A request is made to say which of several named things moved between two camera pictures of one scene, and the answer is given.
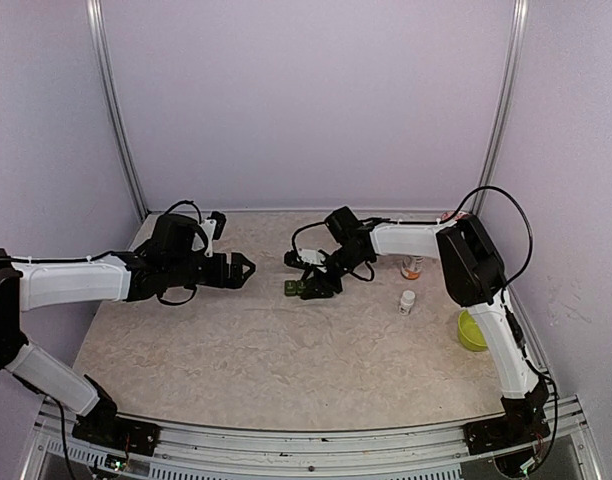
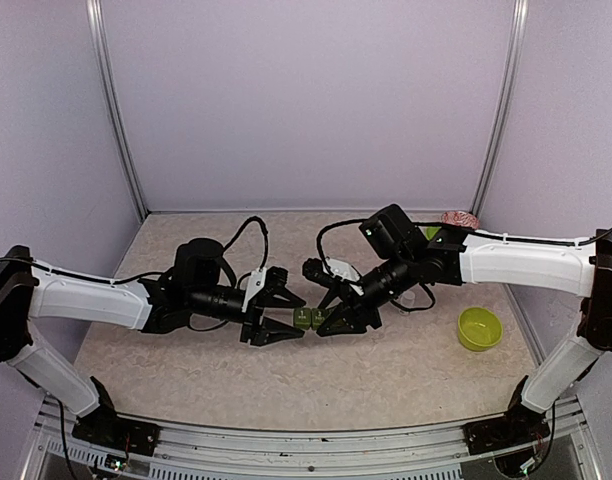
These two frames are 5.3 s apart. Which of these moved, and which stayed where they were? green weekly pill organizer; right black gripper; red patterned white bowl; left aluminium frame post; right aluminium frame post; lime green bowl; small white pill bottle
Moved: green weekly pill organizer; right black gripper
Stayed: lime green bowl; red patterned white bowl; left aluminium frame post; small white pill bottle; right aluminium frame post
